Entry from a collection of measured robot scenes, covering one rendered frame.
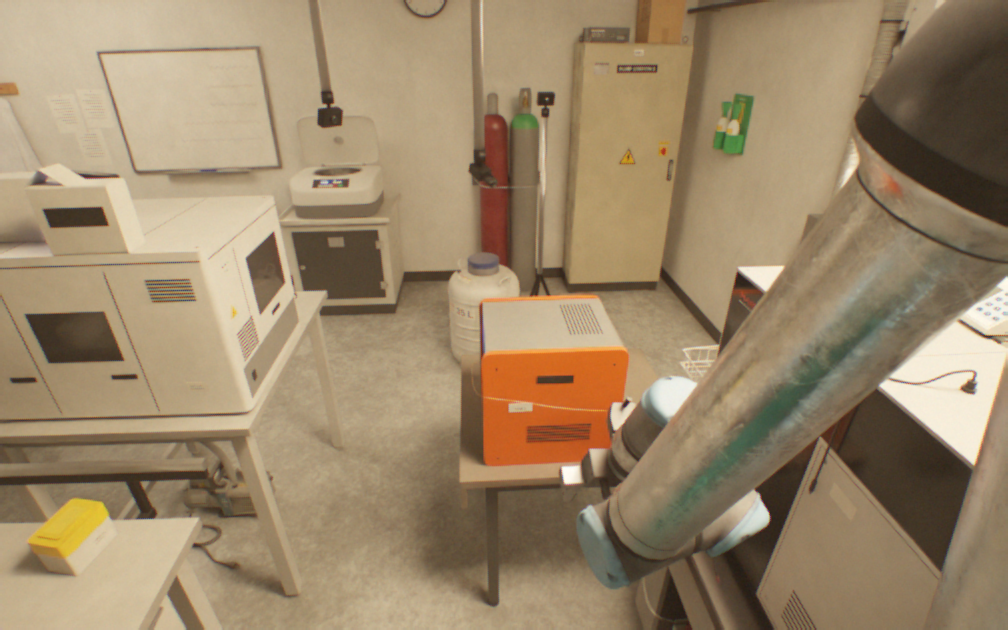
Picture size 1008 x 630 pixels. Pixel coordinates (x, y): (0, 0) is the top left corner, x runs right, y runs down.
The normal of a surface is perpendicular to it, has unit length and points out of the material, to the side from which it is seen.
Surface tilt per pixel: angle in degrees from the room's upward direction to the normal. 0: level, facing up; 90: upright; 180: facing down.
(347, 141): 105
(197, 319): 90
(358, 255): 90
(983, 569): 94
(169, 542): 0
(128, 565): 0
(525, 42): 90
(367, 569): 0
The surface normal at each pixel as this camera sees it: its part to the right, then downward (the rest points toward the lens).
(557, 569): 0.00, -0.88
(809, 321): -0.86, 0.28
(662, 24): 0.07, 0.47
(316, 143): 0.08, 0.68
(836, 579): -1.00, 0.04
